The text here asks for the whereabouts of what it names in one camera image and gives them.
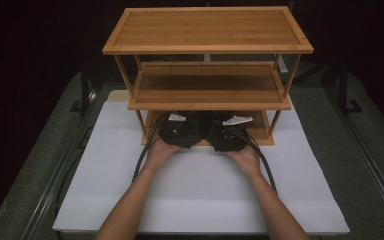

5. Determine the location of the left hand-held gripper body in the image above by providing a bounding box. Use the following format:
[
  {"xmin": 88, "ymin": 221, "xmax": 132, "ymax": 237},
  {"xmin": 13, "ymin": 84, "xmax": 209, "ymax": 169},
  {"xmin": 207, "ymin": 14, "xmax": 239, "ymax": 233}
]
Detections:
[{"xmin": 157, "ymin": 113, "xmax": 206, "ymax": 150}]

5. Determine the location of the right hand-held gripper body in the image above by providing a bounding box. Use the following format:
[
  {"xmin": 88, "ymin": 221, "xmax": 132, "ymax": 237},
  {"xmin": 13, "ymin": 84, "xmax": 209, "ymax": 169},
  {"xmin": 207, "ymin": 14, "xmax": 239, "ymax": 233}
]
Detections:
[{"xmin": 206, "ymin": 115, "xmax": 254, "ymax": 153}]

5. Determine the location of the wooden three-tier shoe rack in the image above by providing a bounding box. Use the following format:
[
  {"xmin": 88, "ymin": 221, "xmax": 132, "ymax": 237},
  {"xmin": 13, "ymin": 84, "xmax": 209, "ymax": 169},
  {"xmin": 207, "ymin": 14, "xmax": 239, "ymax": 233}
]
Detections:
[{"xmin": 101, "ymin": 5, "xmax": 315, "ymax": 147}]

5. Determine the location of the person's left hand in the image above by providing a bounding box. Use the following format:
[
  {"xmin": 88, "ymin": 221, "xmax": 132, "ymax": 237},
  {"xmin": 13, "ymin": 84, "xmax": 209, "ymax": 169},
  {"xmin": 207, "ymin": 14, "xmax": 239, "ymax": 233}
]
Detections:
[{"xmin": 144, "ymin": 134, "xmax": 185, "ymax": 173}]

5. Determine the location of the person's right hand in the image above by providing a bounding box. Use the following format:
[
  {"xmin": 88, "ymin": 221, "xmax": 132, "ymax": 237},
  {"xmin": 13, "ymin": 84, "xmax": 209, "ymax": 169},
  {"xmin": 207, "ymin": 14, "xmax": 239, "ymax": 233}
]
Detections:
[{"xmin": 221, "ymin": 144, "xmax": 263, "ymax": 180}]

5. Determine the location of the white table board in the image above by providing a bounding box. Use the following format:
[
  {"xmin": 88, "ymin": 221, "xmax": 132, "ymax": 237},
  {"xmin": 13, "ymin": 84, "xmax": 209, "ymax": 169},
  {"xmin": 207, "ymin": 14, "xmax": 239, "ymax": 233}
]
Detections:
[{"xmin": 52, "ymin": 98, "xmax": 350, "ymax": 236}]

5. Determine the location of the black metal stand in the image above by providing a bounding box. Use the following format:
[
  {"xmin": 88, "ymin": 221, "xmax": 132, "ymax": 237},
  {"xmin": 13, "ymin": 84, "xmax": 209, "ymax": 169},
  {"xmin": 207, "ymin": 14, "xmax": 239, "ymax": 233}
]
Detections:
[
  {"xmin": 337, "ymin": 65, "xmax": 364, "ymax": 116},
  {"xmin": 69, "ymin": 62, "xmax": 98, "ymax": 116}
]

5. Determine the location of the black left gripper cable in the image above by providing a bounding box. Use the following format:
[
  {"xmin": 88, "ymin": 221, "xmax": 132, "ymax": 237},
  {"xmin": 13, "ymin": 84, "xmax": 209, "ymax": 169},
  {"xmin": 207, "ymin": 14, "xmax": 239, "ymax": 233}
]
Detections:
[{"xmin": 131, "ymin": 114, "xmax": 168, "ymax": 184}]

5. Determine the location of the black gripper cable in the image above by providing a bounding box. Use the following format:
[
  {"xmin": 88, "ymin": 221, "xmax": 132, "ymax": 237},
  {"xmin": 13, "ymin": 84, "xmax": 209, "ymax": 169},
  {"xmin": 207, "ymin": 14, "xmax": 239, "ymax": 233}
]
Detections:
[
  {"xmin": 131, "ymin": 114, "xmax": 168, "ymax": 184},
  {"xmin": 231, "ymin": 127, "xmax": 278, "ymax": 195}
]

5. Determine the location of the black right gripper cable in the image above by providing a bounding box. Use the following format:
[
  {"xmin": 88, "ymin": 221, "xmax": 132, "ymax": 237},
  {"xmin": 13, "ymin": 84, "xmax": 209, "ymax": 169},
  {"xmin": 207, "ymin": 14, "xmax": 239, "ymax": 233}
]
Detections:
[{"xmin": 231, "ymin": 127, "xmax": 278, "ymax": 195}]

